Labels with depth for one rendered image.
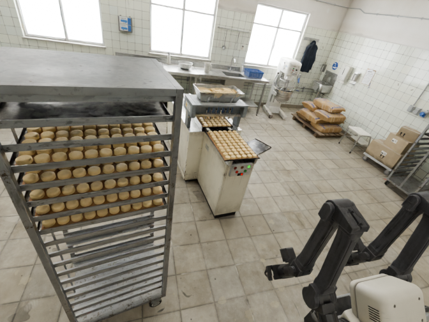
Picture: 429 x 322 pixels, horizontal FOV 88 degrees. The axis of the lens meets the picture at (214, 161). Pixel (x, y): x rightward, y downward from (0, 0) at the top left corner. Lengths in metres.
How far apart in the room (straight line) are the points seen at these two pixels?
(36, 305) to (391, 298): 2.30
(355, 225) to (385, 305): 0.32
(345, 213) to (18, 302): 2.37
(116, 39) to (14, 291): 4.60
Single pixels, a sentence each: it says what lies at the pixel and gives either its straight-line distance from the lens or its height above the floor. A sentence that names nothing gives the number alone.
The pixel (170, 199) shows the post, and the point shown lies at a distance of 1.23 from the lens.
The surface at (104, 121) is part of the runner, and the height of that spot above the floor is 1.68.
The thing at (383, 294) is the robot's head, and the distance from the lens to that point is 1.08.
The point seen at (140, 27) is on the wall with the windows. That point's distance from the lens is 5.62.
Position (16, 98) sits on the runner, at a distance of 0.95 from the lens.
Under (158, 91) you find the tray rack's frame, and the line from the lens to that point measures 0.90.
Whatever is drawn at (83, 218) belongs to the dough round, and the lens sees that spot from 1.33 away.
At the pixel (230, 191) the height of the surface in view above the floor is 0.45.
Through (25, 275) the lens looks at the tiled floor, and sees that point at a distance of 2.65.
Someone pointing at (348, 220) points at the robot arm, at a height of 1.61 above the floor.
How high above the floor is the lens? 2.10
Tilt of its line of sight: 34 degrees down
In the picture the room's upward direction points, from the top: 11 degrees clockwise
